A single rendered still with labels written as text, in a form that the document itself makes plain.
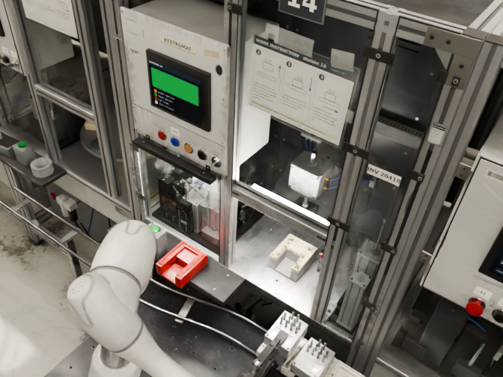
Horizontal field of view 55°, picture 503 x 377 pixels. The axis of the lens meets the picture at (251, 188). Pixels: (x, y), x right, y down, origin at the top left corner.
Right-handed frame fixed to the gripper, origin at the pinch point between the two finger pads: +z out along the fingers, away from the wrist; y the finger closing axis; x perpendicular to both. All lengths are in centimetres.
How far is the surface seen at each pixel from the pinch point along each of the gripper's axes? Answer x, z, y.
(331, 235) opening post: -2.7, 19.5, 37.9
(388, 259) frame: -20.5, 19.7, 39.8
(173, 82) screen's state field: 57, 16, 70
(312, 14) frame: 14, 20, 101
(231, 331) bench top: 25.4, 8.1, -28.4
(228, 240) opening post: 35.9, 18.6, 10.1
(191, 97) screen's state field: 49, 16, 67
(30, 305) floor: 152, -15, -96
